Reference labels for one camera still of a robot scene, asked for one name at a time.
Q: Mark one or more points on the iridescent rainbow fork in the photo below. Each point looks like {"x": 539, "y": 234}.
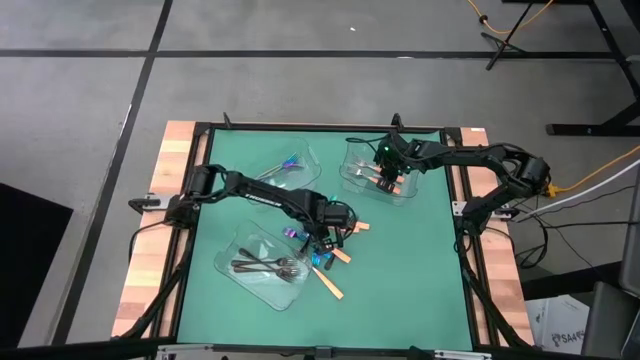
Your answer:
{"x": 292, "y": 233}
{"x": 316, "y": 259}
{"x": 286, "y": 165}
{"x": 297, "y": 161}

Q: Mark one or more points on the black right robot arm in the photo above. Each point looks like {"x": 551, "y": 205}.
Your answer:
{"x": 475, "y": 155}

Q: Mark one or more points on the gray office chair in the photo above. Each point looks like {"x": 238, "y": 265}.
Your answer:
{"x": 612, "y": 320}

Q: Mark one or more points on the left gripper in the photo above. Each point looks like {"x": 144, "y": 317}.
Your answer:
{"x": 337, "y": 215}

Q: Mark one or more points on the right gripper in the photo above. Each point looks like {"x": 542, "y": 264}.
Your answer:
{"x": 397, "y": 152}

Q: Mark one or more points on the white cardboard box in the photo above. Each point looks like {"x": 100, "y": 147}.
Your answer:
{"x": 560, "y": 325}

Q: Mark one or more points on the black desk frame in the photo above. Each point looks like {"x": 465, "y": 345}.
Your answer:
{"x": 585, "y": 129}

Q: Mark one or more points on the silver fork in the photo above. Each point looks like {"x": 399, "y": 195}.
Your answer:
{"x": 361, "y": 163}

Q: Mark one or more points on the clear plastic bin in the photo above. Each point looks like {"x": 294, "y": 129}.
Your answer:
{"x": 250, "y": 290}
{"x": 270, "y": 150}
{"x": 405, "y": 192}

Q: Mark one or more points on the black metal fork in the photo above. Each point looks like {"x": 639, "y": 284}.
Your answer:
{"x": 290, "y": 275}
{"x": 328, "y": 263}
{"x": 265, "y": 257}
{"x": 250, "y": 262}

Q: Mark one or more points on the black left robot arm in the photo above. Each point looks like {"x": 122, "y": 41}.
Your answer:
{"x": 270, "y": 197}

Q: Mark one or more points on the green table mat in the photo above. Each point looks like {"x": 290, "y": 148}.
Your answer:
{"x": 400, "y": 280}

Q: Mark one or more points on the black tripod equipment stand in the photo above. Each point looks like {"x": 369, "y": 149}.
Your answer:
{"x": 502, "y": 44}

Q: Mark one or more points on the black floor mat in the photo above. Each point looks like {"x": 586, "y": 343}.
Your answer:
{"x": 30, "y": 260}

